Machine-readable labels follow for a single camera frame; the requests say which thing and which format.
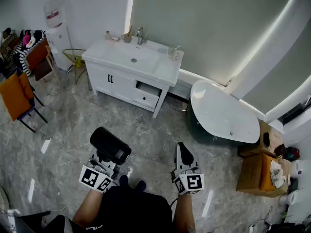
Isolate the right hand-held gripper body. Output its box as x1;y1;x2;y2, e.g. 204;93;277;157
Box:
173;165;205;196

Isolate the chrome bathtub faucet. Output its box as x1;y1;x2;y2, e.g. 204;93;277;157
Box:
224;75;238;87

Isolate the white bathtub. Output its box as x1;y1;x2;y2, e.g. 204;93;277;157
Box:
186;79;261;146

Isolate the white crumpled cloth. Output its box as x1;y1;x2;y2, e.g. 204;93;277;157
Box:
270;160;287;189

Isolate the orange cloth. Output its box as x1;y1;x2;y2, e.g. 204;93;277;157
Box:
259;154;278;192

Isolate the person's left forearm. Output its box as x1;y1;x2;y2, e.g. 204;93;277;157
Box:
72;187;110;228

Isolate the large cardboard box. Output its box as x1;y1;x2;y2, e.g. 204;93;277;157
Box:
235;152;292;199

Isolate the white cabinet drawer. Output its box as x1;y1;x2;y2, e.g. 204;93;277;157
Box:
133;80;163;109

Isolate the person's black clothing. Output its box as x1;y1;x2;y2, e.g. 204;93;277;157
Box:
43;185;176;233

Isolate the clear water bottle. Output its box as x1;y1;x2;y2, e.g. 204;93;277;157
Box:
43;0;67;29

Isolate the white vanity cabinet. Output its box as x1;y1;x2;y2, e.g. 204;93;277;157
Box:
85;61;171;119

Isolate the small cardboard box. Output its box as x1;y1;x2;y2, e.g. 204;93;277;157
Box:
237;119;284;158

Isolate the white water dispenser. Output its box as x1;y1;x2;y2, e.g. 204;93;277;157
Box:
45;24;74;72

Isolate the grey roller blind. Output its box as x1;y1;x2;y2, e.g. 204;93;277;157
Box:
130;0;299;85
242;39;311;114

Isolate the black chair with orange cushion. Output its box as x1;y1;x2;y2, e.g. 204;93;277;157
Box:
0;67;49;133

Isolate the brown wooden chair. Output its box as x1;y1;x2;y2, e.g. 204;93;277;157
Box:
25;37;63;87

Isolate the person's right forearm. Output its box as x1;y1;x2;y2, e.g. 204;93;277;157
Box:
173;192;196;233

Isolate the black and white striped cover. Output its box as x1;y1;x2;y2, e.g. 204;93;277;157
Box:
11;29;46;77

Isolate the black hair dryer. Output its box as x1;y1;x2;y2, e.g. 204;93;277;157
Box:
89;126;132;166

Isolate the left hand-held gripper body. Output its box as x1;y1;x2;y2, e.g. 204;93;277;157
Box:
78;151;120;194

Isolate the yellow wire basket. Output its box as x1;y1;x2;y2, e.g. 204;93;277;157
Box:
62;48;93;91

